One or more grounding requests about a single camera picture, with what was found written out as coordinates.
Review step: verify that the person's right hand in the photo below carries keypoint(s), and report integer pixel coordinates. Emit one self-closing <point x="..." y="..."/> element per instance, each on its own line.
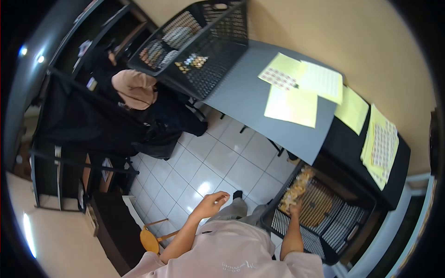
<point x="296" y="209"/>

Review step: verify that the person's left hand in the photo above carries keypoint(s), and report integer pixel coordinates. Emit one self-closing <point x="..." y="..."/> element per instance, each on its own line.
<point x="207" y="206"/>

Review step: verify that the person's left fingers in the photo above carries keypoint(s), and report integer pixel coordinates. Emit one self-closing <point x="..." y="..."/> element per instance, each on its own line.
<point x="219" y="197"/>

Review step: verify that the person's right fingers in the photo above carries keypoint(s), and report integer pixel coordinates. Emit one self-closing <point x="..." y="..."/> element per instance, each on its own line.
<point x="296" y="204"/>

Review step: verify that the pile of golden snack packets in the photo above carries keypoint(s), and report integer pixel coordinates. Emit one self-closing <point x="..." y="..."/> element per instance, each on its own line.
<point x="295" y="189"/>

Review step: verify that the brown cardboard sheet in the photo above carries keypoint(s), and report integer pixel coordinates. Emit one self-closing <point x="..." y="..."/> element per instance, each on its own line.
<point x="317" y="206"/>

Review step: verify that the person's legs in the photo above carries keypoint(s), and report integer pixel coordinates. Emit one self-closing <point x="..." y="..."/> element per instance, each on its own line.
<point x="236" y="210"/>

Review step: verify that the low black mesh basket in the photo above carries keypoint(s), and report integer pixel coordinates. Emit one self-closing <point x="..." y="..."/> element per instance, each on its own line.
<point x="333" y="222"/>

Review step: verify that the person's body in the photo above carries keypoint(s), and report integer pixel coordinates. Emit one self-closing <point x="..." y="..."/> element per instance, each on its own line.
<point x="226" y="253"/>

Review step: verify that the black table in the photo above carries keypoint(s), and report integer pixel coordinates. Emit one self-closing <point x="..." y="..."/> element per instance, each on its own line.
<point x="347" y="149"/>

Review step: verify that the round wooden stool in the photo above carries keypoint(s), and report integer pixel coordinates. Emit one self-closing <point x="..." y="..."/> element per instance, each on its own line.
<point x="149" y="240"/>

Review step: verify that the plain yellow sheet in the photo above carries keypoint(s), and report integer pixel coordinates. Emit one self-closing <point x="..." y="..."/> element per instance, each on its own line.
<point x="351" y="109"/>
<point x="292" y="106"/>

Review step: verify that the stack of sticker sheets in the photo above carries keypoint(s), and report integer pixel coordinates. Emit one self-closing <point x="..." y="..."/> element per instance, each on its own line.
<point x="380" y="147"/>

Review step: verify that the grey table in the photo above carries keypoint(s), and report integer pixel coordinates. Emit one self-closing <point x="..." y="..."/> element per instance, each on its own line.
<point x="243" y="93"/>

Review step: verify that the dark low cabinet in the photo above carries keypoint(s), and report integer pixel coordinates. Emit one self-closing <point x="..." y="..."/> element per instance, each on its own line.
<point x="116" y="229"/>

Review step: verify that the white sticker sheet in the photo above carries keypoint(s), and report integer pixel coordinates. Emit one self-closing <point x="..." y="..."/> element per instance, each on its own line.
<point x="323" y="81"/>

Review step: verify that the yellow sheet with red stickers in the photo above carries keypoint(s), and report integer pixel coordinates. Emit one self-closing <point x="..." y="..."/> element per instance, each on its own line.
<point x="280" y="74"/>

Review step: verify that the tall black mesh basket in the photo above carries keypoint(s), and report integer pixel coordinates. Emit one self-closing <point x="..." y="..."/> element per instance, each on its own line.
<point x="215" y="55"/>

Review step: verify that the pile of pale packets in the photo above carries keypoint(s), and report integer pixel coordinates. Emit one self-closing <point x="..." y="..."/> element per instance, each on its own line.
<point x="167" y="48"/>

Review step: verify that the black shelf unit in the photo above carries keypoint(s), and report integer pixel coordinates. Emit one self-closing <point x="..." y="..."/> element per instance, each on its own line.
<point x="69" y="139"/>

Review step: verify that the white door frame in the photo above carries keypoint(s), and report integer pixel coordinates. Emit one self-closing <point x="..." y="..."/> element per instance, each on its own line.
<point x="393" y="222"/>

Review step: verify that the dark wall shelf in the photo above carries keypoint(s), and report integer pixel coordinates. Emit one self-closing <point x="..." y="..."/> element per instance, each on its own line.
<point x="100" y="31"/>

